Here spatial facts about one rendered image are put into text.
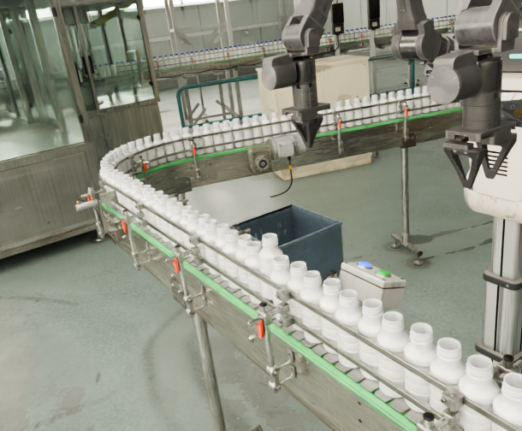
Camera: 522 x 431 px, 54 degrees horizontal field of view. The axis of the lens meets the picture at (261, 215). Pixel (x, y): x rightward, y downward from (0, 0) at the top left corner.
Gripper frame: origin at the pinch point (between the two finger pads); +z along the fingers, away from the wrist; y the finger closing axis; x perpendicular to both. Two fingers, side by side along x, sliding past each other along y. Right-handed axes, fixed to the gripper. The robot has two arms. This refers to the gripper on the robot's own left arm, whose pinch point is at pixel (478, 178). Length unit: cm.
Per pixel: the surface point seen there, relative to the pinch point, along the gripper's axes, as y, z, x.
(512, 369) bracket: -4.5, 31.1, -10.5
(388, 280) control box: 0.0, 28.0, 21.7
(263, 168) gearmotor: 77, 49, 190
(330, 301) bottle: -16.0, 26.8, 22.7
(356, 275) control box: -1.9, 29.0, 29.9
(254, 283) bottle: -17, 33, 51
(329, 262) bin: 36, 59, 86
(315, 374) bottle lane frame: -20, 45, 25
